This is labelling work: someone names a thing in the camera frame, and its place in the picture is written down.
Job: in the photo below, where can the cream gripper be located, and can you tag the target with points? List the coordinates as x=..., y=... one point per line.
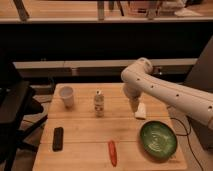
x=134, y=103

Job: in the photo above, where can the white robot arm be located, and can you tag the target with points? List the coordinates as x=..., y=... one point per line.
x=196, y=103

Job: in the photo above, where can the clear plastic bottle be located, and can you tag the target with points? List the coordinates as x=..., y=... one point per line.
x=99, y=103

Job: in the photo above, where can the white sponge block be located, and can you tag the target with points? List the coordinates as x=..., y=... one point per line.
x=141, y=111

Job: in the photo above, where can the green round bowl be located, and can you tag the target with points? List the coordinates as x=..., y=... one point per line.
x=158, y=140

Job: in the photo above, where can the red chili pepper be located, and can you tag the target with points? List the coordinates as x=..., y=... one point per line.
x=112, y=153

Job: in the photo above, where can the white paper cup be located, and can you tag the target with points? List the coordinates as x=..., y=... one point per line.
x=67, y=95

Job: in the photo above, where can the black rectangular block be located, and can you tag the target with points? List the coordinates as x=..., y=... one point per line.
x=58, y=139

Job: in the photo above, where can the black chair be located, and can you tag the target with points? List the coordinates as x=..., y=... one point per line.
x=16, y=101

